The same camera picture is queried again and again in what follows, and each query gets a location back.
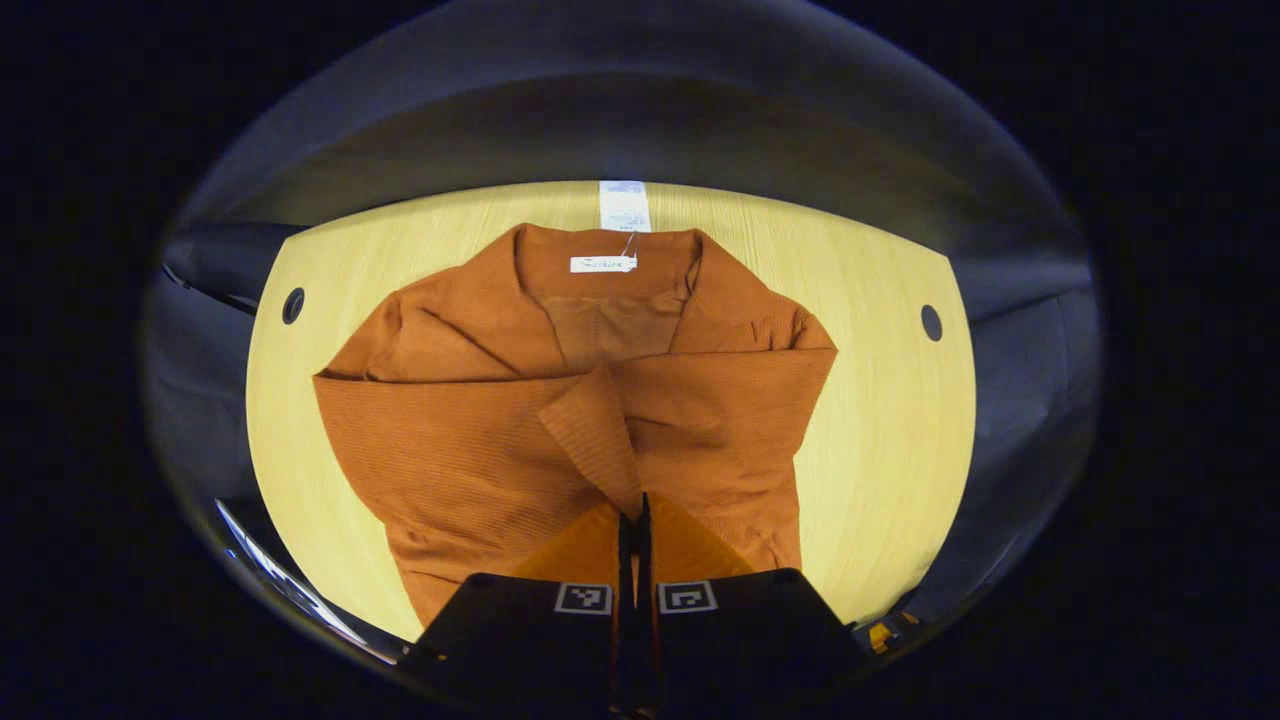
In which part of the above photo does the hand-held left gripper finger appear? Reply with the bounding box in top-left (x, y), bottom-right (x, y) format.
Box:
top-left (639, 490), bottom-right (873, 716)
top-left (400, 500), bottom-right (634, 716)

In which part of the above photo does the orange knit garment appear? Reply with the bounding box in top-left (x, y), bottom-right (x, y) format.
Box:
top-left (313, 222), bottom-right (839, 629)

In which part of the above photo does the white paper hang tag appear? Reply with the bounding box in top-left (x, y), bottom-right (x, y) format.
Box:
top-left (599, 180), bottom-right (653, 234)

